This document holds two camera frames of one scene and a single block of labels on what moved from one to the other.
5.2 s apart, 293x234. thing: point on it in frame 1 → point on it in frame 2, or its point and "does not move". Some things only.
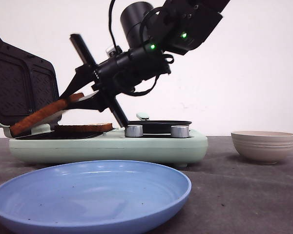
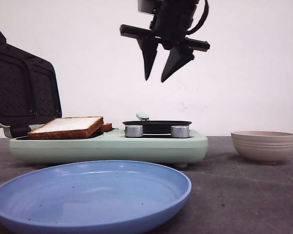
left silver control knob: [134, 130] does not move
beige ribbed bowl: [263, 147] does not move
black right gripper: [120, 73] → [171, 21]
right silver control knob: [179, 131] does not move
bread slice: [39, 116] → [73, 127]
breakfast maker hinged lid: [23, 82] does not move
